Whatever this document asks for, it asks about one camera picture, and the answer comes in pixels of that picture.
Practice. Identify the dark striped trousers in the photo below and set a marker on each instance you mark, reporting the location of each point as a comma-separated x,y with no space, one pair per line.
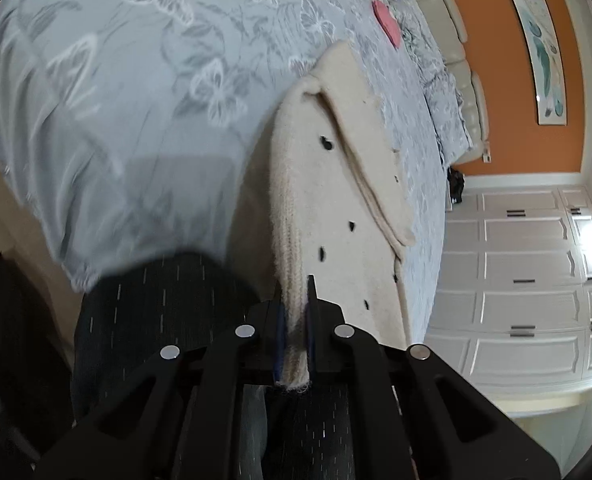
161,300

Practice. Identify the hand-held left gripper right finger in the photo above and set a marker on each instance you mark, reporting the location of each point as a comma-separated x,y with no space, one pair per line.
311,332

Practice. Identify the butterfly print bedspread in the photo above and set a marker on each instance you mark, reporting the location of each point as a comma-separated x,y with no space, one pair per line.
141,110

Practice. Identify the white panelled wardrobe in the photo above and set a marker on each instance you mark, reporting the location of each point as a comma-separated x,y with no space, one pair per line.
521,270

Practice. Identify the grey ruffled pillow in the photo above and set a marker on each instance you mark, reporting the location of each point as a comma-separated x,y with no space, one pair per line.
433,70

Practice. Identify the cream knitted cardigan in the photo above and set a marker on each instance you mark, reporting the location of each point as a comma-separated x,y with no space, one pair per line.
336,220

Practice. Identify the framed wall painting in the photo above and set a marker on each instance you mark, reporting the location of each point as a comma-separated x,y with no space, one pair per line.
538,45

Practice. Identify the black bag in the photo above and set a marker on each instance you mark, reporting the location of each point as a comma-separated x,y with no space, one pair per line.
455,185

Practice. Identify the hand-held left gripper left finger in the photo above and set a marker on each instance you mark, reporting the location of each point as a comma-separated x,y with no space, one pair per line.
277,347

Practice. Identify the cream padded headboard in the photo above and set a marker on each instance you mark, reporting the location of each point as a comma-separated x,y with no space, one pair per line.
456,25

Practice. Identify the pink cloth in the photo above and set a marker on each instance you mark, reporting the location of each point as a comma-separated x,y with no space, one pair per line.
387,22

